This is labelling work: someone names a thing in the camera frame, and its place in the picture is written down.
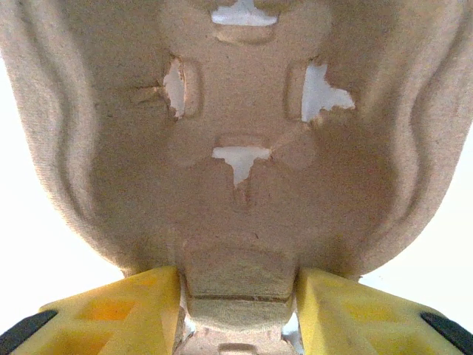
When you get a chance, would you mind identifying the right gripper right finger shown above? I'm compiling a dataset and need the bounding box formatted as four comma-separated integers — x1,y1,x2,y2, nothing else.
294,266,473,355

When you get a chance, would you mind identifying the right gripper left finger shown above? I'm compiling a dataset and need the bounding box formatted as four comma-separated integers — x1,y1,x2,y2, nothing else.
0,266,186,355

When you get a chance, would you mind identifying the brown pulp cup carrier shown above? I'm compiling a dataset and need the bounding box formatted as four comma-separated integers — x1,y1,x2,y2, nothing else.
0,0,473,355

